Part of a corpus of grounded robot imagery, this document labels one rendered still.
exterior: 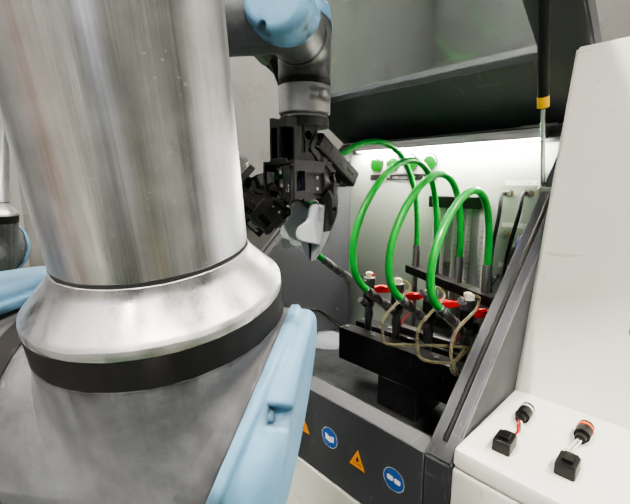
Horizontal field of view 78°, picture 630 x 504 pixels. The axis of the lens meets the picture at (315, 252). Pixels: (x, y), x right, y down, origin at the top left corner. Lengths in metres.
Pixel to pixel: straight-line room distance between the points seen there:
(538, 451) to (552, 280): 0.27
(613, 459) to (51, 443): 0.61
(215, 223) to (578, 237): 0.66
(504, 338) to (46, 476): 0.59
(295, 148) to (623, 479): 0.57
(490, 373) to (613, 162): 0.38
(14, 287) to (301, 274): 0.99
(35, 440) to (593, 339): 0.69
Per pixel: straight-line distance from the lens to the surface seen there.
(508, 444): 0.60
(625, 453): 0.69
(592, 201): 0.76
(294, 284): 1.18
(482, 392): 0.64
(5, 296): 0.25
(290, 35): 0.47
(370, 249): 1.27
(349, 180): 0.64
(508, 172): 1.05
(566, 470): 0.60
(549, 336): 0.75
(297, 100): 0.56
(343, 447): 0.75
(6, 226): 0.87
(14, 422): 0.22
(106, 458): 0.19
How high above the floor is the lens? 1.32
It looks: 10 degrees down
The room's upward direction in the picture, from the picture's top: straight up
